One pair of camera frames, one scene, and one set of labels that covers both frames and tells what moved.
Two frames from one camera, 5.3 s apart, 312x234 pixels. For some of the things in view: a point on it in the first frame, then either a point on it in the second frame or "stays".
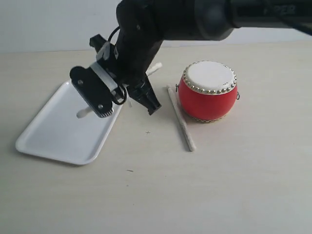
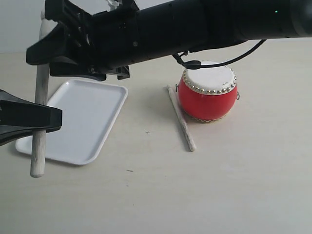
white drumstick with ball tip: (84, 111) to (39, 139)
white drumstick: (186, 134) stays
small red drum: (208, 90) stays
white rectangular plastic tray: (57, 132) stays
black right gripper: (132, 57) to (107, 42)
